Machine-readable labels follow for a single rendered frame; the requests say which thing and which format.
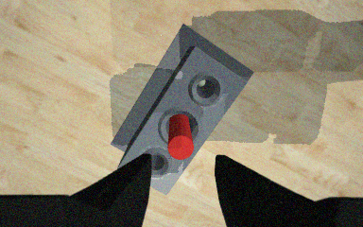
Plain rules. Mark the grey plate with holes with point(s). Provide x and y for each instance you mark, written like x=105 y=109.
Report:
x=204 y=106

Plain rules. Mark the red peg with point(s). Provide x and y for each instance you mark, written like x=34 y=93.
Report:
x=180 y=142

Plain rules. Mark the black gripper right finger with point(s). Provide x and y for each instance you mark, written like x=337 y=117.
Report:
x=249 y=199

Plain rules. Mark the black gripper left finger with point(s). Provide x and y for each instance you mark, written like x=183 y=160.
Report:
x=118 y=200

